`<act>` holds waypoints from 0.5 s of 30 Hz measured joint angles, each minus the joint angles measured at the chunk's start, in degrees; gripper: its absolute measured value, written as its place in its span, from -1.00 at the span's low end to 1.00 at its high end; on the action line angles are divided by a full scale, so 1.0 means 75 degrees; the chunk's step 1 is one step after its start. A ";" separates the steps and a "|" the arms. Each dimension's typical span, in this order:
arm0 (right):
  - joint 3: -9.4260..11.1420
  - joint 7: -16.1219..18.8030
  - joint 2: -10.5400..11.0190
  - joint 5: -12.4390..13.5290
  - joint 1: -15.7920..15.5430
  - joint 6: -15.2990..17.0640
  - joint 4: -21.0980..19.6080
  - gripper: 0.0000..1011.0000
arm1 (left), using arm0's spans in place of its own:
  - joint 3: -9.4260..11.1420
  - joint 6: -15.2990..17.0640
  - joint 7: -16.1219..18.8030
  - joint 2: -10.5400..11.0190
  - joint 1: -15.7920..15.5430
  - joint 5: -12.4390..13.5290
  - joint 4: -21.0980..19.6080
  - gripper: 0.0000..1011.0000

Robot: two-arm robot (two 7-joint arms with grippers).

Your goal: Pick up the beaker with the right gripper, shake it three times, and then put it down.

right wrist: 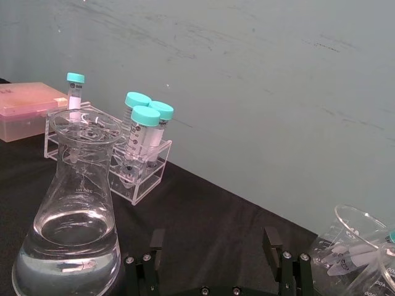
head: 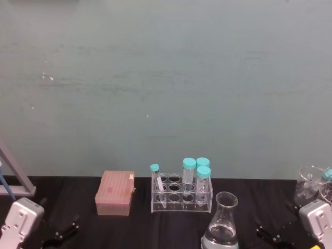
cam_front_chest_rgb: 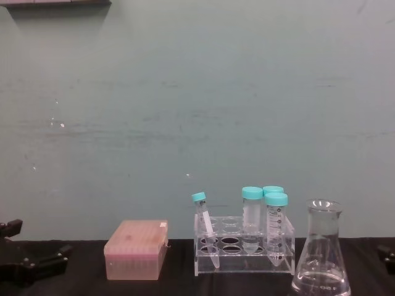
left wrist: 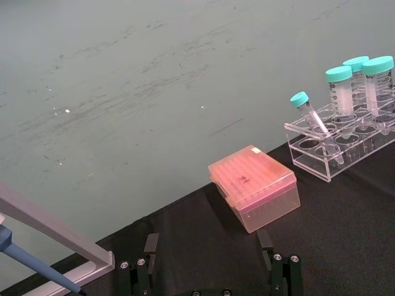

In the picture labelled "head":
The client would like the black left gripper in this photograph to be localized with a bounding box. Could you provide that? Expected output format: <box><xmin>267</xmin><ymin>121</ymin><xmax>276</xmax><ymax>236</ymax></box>
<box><xmin>38</xmin><ymin>198</ymin><xmax>80</xmax><ymax>249</ymax></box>

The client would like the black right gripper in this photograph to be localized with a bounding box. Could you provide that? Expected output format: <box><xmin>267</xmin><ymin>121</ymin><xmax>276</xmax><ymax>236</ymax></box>
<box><xmin>256</xmin><ymin>202</ymin><xmax>313</xmax><ymax>249</ymax></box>

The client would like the large glass beaker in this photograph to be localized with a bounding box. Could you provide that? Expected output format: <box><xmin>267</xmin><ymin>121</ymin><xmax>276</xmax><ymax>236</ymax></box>
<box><xmin>294</xmin><ymin>165</ymin><xmax>328</xmax><ymax>209</ymax></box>

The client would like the small glass beaker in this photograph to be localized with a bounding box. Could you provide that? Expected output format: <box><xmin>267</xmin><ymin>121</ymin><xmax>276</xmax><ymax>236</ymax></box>
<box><xmin>319</xmin><ymin>181</ymin><xmax>332</xmax><ymax>206</ymax></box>

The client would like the black table cloth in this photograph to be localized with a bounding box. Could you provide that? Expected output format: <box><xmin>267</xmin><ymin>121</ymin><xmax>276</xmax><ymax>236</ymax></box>
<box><xmin>0</xmin><ymin>175</ymin><xmax>332</xmax><ymax>249</ymax></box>

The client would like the glass conical flask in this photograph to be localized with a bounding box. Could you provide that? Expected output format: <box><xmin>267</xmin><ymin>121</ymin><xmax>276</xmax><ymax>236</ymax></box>
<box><xmin>200</xmin><ymin>191</ymin><xmax>240</xmax><ymax>249</ymax></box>

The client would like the pink pipette tip box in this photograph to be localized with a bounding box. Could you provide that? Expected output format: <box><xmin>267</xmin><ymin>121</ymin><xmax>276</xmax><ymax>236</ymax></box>
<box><xmin>94</xmin><ymin>170</ymin><xmax>136</xmax><ymax>216</ymax></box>

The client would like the clear acrylic tube rack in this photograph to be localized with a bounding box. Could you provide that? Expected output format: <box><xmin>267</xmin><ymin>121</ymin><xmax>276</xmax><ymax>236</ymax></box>
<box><xmin>150</xmin><ymin>172</ymin><xmax>214</xmax><ymax>214</ymax></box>

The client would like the slim tube with teal cap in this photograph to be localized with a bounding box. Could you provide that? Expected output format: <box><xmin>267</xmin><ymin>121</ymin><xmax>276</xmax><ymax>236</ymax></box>
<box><xmin>149</xmin><ymin>163</ymin><xmax>167</xmax><ymax>209</ymax></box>

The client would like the grey metal stand frame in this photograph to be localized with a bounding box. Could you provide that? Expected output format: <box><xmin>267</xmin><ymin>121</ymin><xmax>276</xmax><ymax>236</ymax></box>
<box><xmin>0</xmin><ymin>134</ymin><xmax>37</xmax><ymax>198</ymax></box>

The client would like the blue cable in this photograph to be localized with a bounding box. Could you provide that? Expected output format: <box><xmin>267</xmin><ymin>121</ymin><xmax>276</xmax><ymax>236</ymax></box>
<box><xmin>0</xmin><ymin>168</ymin><xmax>17</xmax><ymax>202</ymax></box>

